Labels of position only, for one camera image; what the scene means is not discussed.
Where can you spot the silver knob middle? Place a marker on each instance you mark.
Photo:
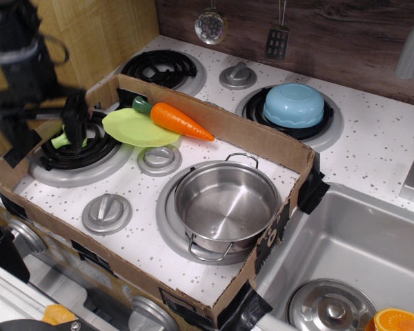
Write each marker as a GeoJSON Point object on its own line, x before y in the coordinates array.
{"type": "Point", "coordinates": [159, 161]}

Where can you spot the stainless steel pot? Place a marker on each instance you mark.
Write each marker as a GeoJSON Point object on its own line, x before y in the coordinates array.
{"type": "Point", "coordinates": [224, 206]}

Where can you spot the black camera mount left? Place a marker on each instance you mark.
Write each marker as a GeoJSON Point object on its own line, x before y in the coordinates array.
{"type": "Point", "coordinates": [10, 259]}

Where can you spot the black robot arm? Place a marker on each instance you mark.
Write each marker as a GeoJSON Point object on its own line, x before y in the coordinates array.
{"type": "Point", "coordinates": [19, 25]}

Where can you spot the back left black burner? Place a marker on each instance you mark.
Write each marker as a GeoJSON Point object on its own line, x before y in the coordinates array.
{"type": "Point", "coordinates": [165, 68]}

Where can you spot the light green plastic plate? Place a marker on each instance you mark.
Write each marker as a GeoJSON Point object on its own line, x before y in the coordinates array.
{"type": "Point", "coordinates": [129, 126]}

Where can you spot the front left black burner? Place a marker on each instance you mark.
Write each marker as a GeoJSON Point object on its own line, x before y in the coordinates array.
{"type": "Point", "coordinates": [95, 148]}

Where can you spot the light blue plastic bowl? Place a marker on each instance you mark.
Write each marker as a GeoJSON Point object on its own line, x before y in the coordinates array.
{"type": "Point", "coordinates": [294, 105]}

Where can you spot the silver pot lid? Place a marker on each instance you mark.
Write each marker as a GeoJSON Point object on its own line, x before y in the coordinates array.
{"type": "Point", "coordinates": [329, 304]}

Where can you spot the silver knob upper centre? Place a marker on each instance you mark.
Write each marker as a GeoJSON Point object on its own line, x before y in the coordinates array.
{"type": "Point", "coordinates": [238, 77]}

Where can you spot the orange slice toy can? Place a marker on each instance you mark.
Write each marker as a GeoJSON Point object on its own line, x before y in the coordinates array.
{"type": "Point", "coordinates": [391, 319]}

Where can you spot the silver oven dial right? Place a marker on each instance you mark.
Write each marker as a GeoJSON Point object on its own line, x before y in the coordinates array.
{"type": "Point", "coordinates": [147, 315]}

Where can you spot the silver sink basin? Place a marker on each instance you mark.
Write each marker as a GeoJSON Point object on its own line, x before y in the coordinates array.
{"type": "Point", "coordinates": [350, 237]}

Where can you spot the black burner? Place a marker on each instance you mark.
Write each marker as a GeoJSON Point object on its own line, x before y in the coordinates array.
{"type": "Point", "coordinates": [253, 110]}
{"type": "Point", "coordinates": [165, 68]}
{"type": "Point", "coordinates": [95, 148]}

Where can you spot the hanging silver slotted ladle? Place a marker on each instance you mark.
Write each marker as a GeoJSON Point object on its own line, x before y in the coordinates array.
{"type": "Point", "coordinates": [211, 25]}

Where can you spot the brown cardboard fence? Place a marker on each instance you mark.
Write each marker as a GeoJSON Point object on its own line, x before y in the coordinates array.
{"type": "Point", "coordinates": [198, 293]}

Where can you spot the orange toy carrot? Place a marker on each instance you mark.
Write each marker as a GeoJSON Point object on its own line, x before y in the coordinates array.
{"type": "Point", "coordinates": [172, 119]}

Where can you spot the green toy broccoli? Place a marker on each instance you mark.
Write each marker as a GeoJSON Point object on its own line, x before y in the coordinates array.
{"type": "Point", "coordinates": [61, 140]}

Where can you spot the back right black burner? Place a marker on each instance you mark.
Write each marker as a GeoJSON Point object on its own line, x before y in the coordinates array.
{"type": "Point", "coordinates": [253, 110]}

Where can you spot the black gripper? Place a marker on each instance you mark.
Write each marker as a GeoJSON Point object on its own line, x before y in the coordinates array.
{"type": "Point", "coordinates": [31, 78]}

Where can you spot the silver oven dial left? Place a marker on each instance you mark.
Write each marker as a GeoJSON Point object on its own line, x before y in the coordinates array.
{"type": "Point", "coordinates": [25, 239]}

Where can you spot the silver oven dial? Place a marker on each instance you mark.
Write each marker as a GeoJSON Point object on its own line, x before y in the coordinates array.
{"type": "Point", "coordinates": [147, 315]}
{"type": "Point", "coordinates": [25, 239]}

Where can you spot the silver faucet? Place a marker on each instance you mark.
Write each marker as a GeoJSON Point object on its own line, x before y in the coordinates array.
{"type": "Point", "coordinates": [405, 64]}

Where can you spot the hanging silver spatula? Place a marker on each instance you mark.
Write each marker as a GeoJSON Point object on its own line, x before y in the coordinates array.
{"type": "Point", "coordinates": [277, 40]}

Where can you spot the orange toy piece bottom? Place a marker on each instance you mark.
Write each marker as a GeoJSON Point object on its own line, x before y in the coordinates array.
{"type": "Point", "coordinates": [56, 314]}

